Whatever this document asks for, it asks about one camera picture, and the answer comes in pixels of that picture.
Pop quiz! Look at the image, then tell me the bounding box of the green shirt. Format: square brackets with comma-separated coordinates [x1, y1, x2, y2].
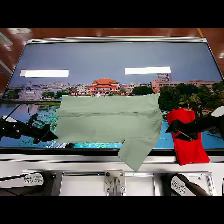
[54, 93, 164, 173]

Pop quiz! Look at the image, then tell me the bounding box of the red garment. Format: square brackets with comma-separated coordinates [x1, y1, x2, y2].
[166, 107, 211, 167]

